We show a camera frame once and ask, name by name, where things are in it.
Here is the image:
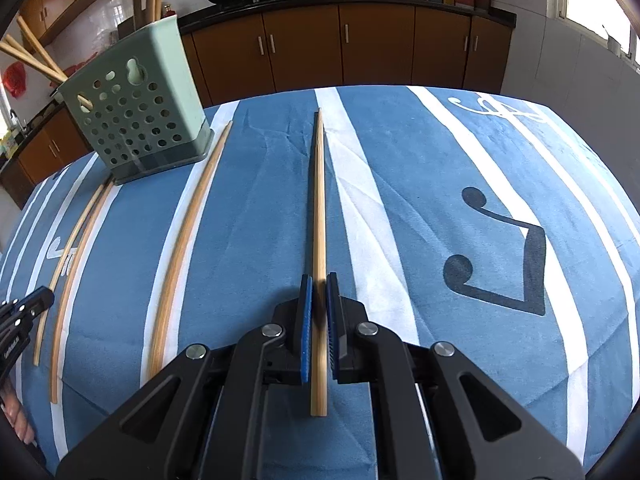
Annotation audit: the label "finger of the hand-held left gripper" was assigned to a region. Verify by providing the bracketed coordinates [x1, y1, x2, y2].
[15, 286, 55, 321]

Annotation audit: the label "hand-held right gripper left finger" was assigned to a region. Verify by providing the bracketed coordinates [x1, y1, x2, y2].
[55, 274, 315, 480]

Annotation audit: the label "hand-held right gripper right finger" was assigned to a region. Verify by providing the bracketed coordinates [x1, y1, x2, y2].
[325, 272, 586, 480]

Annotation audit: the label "green perforated chopstick holder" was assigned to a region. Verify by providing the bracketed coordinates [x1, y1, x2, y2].
[54, 14, 215, 187]

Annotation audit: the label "person's left hand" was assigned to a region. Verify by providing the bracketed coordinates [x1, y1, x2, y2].
[0, 395, 36, 446]

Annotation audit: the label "red hanging plastic bag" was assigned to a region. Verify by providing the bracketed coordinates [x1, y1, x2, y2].
[1, 62, 26, 98]

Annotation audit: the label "brown base cabinets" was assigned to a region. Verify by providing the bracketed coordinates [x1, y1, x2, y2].
[0, 0, 518, 211]

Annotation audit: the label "window with white frame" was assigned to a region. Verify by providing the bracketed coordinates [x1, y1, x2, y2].
[555, 0, 640, 68]

